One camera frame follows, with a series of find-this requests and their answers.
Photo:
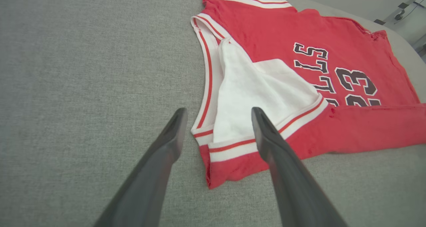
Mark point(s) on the grey fabric sofa cushion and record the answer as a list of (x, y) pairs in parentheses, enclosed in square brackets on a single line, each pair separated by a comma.
[(83, 70)]

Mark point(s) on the red white basketball jersey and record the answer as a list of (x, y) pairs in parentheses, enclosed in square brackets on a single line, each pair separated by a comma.
[(283, 27)]

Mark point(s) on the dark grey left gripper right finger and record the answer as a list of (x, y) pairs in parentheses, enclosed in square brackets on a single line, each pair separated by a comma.
[(296, 193)]

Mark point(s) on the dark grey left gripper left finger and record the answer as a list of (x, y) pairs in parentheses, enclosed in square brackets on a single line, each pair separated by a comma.
[(146, 187)]

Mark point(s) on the grey partition leg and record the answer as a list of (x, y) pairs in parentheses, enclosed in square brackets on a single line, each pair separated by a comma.
[(411, 22)]

